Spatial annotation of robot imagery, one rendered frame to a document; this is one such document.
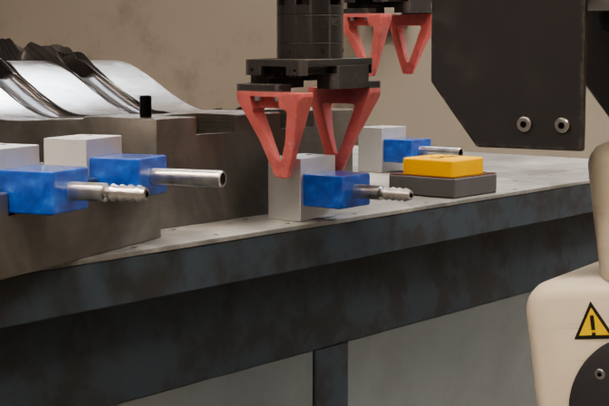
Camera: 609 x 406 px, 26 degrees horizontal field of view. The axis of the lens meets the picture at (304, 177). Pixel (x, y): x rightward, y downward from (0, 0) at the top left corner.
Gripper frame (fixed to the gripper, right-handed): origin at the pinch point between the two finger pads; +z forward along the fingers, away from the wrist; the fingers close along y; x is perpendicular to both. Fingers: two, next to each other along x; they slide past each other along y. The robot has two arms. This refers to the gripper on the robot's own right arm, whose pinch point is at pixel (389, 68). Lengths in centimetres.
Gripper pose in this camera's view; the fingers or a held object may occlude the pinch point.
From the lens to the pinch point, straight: 160.0
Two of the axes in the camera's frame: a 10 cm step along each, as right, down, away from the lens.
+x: 7.7, 0.6, -6.4
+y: -6.4, 0.9, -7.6
